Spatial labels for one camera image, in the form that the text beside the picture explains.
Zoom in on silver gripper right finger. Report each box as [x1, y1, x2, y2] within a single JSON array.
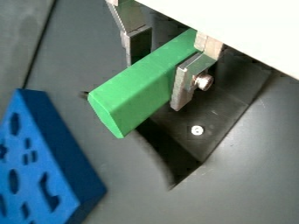
[[170, 31, 223, 111]]

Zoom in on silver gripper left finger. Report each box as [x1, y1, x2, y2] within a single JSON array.
[[106, 0, 152, 66]]

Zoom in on green hexagon block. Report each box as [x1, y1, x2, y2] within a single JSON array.
[[88, 29, 198, 138]]

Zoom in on blue shape sorting board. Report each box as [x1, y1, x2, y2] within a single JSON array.
[[0, 89, 107, 224]]

